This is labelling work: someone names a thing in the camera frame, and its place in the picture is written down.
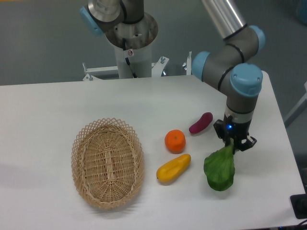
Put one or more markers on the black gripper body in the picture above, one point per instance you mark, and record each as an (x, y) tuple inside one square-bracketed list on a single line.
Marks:
[(230, 128)]

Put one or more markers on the green leafy vegetable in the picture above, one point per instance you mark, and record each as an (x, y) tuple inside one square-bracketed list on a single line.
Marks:
[(219, 168)]

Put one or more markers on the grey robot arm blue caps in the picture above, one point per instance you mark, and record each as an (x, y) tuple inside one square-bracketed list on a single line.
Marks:
[(131, 31)]

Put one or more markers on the purple sweet potato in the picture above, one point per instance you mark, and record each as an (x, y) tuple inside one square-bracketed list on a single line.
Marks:
[(202, 123)]

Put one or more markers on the orange tangerine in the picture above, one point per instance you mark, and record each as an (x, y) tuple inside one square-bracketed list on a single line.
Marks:
[(175, 141)]

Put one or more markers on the yellow mango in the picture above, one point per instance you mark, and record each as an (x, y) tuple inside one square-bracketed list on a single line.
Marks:
[(171, 170)]

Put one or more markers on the white furniture leg right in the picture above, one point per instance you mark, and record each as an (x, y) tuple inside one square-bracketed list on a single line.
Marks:
[(296, 111)]

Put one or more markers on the black device at table edge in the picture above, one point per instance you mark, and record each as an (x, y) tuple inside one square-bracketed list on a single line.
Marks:
[(299, 205)]

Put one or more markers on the woven wicker basket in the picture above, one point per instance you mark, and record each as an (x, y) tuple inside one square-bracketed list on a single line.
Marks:
[(107, 163)]

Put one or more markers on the white metal base frame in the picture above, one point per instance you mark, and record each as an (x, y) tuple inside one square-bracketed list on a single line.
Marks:
[(158, 70)]

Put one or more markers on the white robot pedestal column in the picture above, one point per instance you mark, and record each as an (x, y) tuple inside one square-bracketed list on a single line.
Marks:
[(133, 63)]

